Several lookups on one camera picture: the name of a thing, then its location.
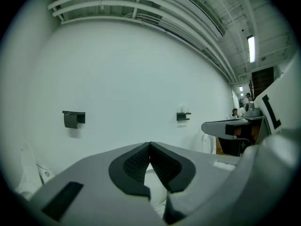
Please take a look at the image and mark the grey dome camera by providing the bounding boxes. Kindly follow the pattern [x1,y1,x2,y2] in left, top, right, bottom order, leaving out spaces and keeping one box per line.
[244,101,262,118]

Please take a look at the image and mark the long ceiling lamp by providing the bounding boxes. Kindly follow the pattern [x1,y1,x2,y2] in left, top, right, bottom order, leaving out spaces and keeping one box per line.
[246,35,256,64]

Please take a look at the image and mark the brown wooden panel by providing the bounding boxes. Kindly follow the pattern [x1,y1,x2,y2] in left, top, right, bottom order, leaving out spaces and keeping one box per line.
[251,66,275,99]

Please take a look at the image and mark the black wall tissue holder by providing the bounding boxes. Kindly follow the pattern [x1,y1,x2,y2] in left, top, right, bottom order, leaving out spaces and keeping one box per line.
[62,110,86,129]
[176,112,192,122]

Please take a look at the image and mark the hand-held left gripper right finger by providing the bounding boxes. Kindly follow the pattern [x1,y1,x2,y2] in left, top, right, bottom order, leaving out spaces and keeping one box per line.
[150,142,241,225]

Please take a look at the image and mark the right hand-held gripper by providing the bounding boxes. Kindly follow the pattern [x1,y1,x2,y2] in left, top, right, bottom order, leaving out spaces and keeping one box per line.
[171,53,301,226]

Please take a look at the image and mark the brown cardboard box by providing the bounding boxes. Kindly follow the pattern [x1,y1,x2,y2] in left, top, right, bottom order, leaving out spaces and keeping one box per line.
[215,137,224,155]

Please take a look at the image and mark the white toilet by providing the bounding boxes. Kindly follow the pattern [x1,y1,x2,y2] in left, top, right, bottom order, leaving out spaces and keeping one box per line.
[14,142,56,200]
[190,129,217,155]

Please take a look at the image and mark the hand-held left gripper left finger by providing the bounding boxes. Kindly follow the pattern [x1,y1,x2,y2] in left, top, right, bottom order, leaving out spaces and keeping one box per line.
[29,142,164,226]

